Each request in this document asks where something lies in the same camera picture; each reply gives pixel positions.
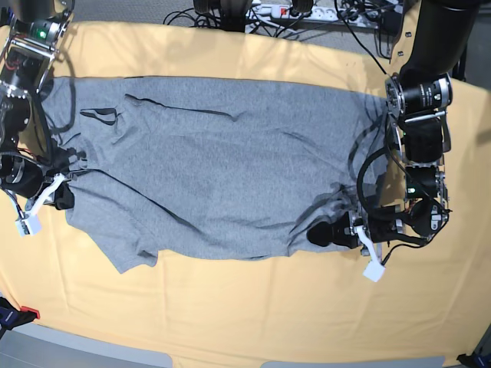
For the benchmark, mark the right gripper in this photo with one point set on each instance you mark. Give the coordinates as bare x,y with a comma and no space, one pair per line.
31,192

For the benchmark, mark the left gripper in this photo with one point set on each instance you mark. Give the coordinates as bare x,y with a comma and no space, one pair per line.
384,230

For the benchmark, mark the grey t-shirt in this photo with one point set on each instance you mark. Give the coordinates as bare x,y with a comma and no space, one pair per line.
209,168

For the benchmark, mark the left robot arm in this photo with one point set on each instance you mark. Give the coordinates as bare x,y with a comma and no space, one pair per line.
416,138

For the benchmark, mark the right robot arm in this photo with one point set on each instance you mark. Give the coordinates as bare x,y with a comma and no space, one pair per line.
35,28

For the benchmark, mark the red black clamp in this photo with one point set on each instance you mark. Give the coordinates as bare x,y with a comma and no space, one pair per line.
11,317

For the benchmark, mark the yellow table cloth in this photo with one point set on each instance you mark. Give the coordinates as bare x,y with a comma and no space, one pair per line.
305,308

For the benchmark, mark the black clamp right corner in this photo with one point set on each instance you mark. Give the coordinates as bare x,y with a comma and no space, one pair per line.
475,360

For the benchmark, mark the white power strip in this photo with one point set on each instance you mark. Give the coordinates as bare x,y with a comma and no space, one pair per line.
285,15

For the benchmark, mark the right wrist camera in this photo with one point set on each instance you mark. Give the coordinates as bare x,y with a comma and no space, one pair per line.
28,226

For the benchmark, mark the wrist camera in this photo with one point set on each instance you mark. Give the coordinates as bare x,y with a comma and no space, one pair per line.
28,226
374,271

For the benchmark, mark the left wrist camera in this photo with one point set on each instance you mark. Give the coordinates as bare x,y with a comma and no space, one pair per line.
374,271

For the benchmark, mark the black robot base post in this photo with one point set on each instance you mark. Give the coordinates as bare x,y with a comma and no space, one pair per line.
232,13

